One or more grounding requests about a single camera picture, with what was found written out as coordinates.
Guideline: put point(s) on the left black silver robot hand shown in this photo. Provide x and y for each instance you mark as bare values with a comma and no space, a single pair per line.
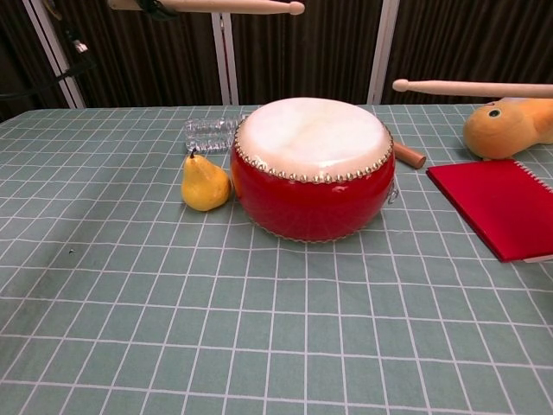
163,8

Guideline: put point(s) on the light wooden drumstick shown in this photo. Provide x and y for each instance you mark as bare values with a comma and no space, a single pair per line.
242,5
466,88

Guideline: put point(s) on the red drum with white skin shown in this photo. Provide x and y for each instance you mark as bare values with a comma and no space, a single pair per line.
311,194

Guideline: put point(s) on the clear plastic water bottle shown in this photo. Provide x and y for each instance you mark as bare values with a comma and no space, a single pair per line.
207,134

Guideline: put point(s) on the yellow toy pear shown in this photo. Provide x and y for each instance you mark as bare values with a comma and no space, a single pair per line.
203,183

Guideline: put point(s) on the brown wooden rod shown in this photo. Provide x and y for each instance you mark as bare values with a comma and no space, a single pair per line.
410,156

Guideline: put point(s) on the green grid cutting mat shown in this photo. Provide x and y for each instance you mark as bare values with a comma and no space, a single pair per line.
173,302

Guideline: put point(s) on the yellow plush toy animal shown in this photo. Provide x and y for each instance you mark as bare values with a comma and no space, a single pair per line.
505,129

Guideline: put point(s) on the red spiral notebook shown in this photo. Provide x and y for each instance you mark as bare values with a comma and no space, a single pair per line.
501,203

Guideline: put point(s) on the white partition frame post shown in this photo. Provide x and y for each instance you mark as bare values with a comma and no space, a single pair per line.
56,56
224,56
382,56

